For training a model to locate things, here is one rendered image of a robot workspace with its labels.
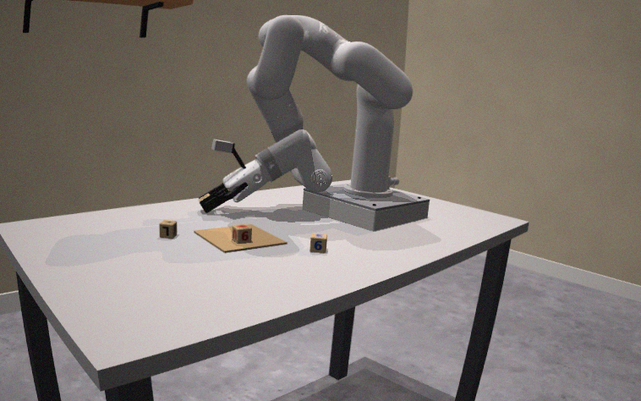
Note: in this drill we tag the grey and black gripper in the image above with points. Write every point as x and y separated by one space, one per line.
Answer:
244 181

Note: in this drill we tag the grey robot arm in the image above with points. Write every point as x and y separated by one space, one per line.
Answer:
283 38

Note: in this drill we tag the tan flat square mat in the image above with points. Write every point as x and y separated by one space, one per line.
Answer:
222 239

